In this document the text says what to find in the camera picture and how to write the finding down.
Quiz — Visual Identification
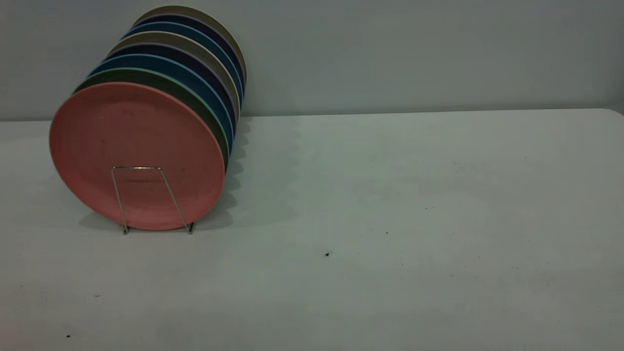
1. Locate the pink plate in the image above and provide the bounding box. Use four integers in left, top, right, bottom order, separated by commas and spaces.
49, 82, 226, 231

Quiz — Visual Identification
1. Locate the green plate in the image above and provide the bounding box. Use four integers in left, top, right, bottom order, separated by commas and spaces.
73, 68, 230, 171

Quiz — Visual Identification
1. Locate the blue plate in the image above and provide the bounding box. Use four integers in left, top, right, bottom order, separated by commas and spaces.
88, 54, 235, 152
121, 21, 243, 105

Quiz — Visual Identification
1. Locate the dark navy plate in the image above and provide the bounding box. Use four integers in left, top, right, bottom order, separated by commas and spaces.
132, 14, 246, 93
103, 43, 238, 132

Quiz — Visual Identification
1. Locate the beige plate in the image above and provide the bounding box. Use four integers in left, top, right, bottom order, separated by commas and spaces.
107, 31, 241, 120
132, 5, 247, 88

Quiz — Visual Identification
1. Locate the metal wire plate rack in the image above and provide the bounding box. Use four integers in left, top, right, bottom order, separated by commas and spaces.
111, 166, 195, 235

